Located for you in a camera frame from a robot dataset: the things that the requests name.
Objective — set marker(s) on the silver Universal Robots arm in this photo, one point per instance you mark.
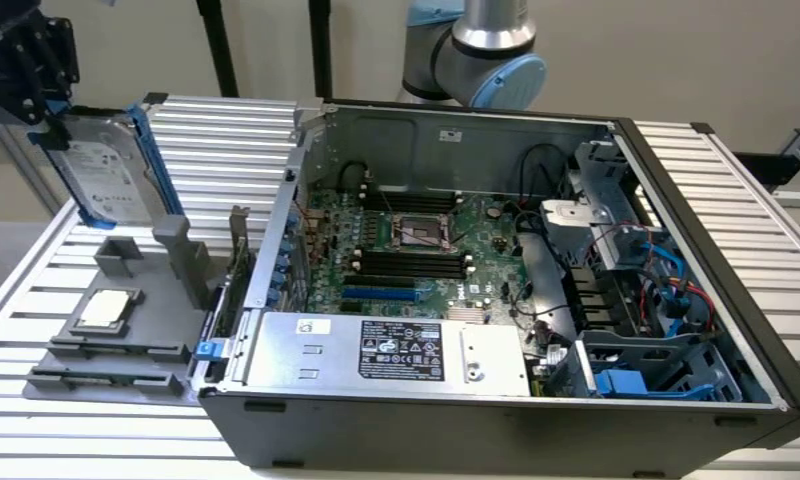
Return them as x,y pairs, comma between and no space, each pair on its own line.
481,50

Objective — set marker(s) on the CPU socket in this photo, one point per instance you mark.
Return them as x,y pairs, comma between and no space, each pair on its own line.
426,230

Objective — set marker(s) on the CPU chip silver lid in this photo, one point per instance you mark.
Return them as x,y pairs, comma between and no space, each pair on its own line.
106,307

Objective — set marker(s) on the silver power supply unit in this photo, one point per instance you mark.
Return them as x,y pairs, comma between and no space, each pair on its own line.
387,350

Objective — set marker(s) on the green RAM stick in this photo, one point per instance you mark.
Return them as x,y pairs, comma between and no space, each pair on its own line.
103,378
116,348

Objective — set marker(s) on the open black PC case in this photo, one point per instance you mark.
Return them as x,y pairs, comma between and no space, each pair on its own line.
507,320

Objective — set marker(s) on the black tripod leg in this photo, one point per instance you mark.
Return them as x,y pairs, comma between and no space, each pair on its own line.
219,45
321,47

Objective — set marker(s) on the hard disk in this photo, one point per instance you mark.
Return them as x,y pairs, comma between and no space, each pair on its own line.
110,165

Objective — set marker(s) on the grey metal disk bay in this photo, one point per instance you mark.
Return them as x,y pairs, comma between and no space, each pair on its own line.
597,220

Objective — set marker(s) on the blue expansion slot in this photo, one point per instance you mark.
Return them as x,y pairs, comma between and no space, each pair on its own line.
381,295

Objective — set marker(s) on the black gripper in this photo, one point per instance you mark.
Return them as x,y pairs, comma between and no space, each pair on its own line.
23,60

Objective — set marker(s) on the blue plastic latch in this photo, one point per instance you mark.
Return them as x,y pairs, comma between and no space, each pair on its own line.
210,349

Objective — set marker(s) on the green motherboard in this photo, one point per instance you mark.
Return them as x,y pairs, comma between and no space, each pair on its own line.
414,260

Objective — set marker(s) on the grey parts rack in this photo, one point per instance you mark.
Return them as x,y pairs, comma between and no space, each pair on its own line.
147,300

